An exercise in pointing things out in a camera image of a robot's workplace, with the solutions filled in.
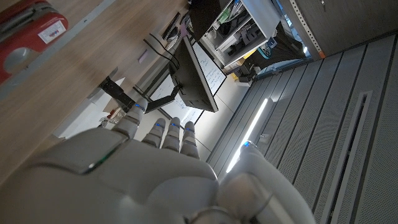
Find red multitool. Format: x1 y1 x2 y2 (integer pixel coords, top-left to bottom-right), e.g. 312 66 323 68
0 0 69 85

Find black monitor cable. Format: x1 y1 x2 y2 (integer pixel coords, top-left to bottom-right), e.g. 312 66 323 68
142 37 180 69
148 32 181 62

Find long ceiling light strip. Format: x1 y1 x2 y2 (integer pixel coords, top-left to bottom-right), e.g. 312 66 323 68
225 98 270 174

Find black remote control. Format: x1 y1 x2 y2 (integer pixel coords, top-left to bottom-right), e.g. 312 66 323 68
161 11 182 40

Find long ceiling vent slot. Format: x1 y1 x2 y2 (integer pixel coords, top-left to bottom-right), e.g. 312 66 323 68
320 90 374 224

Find black computer monitor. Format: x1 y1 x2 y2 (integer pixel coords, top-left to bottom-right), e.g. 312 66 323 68
169 35 219 113

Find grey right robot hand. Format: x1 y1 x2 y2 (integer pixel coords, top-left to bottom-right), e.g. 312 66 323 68
0 98 317 224

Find white shelf cabinet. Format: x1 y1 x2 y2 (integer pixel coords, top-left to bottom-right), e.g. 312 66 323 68
198 0 280 68

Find clear glass cup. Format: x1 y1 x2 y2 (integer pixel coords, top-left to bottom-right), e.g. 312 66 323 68
105 107 127 125

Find whiteboard with black frame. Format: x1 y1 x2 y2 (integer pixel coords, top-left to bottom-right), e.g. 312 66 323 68
149 42 228 127

